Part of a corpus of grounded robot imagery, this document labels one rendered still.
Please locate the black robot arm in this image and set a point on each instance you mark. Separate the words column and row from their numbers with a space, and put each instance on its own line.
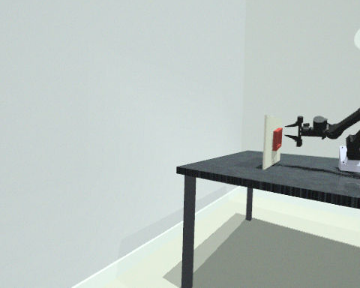
column 321, row 128

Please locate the dark red picture frame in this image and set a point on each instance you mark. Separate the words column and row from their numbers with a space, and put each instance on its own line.
column 277, row 139

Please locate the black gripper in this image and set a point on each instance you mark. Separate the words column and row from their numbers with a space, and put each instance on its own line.
column 305, row 131

